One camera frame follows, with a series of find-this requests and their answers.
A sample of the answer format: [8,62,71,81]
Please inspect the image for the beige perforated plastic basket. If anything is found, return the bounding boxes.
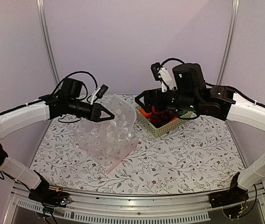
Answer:
[135,106,188,138]

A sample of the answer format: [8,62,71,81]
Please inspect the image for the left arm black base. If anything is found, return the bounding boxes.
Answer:
[28,171,72,208]

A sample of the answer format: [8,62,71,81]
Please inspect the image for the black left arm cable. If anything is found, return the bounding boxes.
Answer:
[53,71,99,94]

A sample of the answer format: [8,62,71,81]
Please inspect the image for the dark purple toy grapes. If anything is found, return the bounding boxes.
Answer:
[149,109,175,123]

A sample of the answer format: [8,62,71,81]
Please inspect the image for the clear white-dotted zip bag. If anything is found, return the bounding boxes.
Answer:
[75,94,138,158]

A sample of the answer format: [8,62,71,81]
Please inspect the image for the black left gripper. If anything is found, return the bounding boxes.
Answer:
[68,98,115,122]

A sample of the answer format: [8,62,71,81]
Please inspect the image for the right aluminium frame post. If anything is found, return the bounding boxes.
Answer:
[216,0,240,85]

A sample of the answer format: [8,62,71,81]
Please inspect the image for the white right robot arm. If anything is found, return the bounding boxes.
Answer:
[135,63,265,203]

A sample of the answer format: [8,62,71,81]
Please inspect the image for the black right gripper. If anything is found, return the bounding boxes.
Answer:
[135,87,199,113]

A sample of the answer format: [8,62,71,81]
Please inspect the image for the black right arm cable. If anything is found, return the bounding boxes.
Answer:
[160,57,265,115]

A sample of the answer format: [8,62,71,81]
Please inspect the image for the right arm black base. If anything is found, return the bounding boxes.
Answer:
[209,172,249,219]

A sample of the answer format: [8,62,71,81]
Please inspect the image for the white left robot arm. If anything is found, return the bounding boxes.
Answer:
[0,77,114,203]

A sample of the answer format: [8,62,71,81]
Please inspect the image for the orange toy fruit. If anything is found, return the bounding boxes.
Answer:
[139,109,152,118]

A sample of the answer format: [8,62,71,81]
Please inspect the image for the aluminium frame post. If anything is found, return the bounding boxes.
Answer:
[216,0,240,85]
[36,0,60,84]

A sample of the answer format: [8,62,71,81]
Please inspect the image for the aluminium front rail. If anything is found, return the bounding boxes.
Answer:
[3,183,265,224]

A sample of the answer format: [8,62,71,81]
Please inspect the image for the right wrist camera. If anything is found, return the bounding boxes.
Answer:
[150,63,175,92]

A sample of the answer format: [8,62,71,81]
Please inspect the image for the floral patterned table mat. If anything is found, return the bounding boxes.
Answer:
[31,116,244,195]

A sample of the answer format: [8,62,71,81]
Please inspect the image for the clear pink-zipper zip bag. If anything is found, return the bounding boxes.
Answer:
[77,136,139,174]

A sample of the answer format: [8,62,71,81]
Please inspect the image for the left aluminium frame post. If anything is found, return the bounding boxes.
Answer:
[36,0,60,84]

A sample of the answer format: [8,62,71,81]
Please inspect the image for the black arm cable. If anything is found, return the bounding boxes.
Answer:
[53,71,99,94]
[160,57,265,115]

